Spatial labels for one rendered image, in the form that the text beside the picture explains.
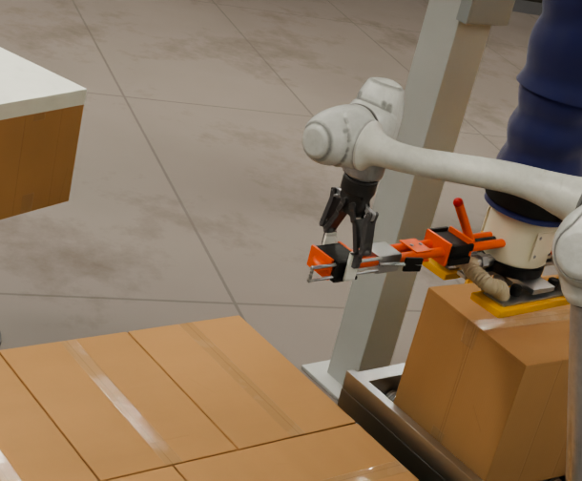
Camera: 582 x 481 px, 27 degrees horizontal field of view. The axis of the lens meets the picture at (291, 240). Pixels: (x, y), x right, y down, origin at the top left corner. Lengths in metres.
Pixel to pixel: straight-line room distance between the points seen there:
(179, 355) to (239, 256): 1.97
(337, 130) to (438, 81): 1.79
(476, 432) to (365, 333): 1.30
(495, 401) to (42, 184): 1.66
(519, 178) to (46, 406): 1.41
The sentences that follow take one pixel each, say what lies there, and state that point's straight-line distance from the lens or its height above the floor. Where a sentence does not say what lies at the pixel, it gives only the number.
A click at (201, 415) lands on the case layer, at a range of 3.20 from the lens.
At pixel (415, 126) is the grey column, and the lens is 4.13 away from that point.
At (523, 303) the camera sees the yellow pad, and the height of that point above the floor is 1.10.
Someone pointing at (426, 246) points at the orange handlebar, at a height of 1.23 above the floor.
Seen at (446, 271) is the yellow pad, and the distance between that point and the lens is 2.99.
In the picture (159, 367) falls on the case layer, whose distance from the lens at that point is 3.37.
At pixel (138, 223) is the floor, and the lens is 5.48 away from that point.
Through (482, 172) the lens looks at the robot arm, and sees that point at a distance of 2.32.
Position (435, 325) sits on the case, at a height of 0.87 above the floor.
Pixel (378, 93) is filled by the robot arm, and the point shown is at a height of 1.61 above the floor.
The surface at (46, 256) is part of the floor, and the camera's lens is 5.06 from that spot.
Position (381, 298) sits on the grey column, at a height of 0.43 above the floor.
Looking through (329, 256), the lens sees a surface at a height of 1.24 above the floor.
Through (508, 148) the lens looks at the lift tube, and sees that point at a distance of 2.91.
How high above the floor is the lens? 2.29
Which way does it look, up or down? 24 degrees down
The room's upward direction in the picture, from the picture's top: 14 degrees clockwise
